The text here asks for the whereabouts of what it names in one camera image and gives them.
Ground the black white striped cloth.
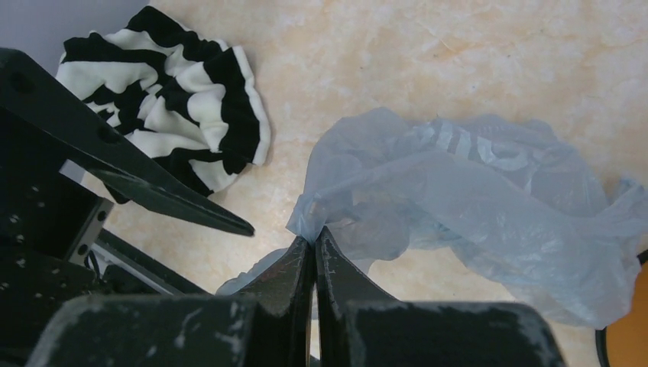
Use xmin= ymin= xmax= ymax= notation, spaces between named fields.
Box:
xmin=56 ymin=6 xmax=271 ymax=196

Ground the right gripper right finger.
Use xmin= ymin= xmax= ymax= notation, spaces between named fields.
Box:
xmin=314 ymin=228 xmax=565 ymax=366

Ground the translucent blue plastic trash bag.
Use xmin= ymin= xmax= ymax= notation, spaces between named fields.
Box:
xmin=216 ymin=106 xmax=648 ymax=330

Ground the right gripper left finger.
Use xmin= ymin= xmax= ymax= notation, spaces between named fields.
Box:
xmin=28 ymin=238 xmax=314 ymax=366

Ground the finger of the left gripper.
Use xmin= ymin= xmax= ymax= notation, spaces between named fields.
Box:
xmin=1 ymin=48 xmax=254 ymax=237

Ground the orange gold-rimmed trash bin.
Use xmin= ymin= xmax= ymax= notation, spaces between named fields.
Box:
xmin=595 ymin=250 xmax=647 ymax=367

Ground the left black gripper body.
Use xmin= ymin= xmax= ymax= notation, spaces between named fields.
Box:
xmin=1 ymin=111 xmax=202 ymax=362

